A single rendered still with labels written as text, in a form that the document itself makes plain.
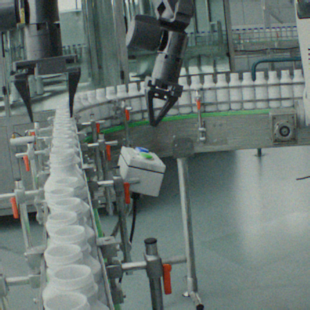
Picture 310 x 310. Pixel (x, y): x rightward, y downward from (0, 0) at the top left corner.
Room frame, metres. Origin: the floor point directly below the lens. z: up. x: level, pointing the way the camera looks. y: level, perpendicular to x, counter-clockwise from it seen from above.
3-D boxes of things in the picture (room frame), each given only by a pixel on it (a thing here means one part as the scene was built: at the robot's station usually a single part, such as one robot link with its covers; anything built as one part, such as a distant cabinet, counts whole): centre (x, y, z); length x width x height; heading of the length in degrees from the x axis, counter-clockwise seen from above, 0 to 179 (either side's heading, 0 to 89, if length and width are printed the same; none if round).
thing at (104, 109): (2.39, 0.20, 1.08); 0.06 x 0.06 x 0.17
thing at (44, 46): (0.87, 0.16, 1.37); 0.10 x 0.07 x 0.07; 98
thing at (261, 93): (2.52, -0.52, 1.08); 0.06 x 0.06 x 0.17
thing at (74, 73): (0.88, 0.14, 1.30); 0.07 x 0.07 x 0.09; 8
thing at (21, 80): (0.87, 0.18, 1.30); 0.07 x 0.07 x 0.09; 8
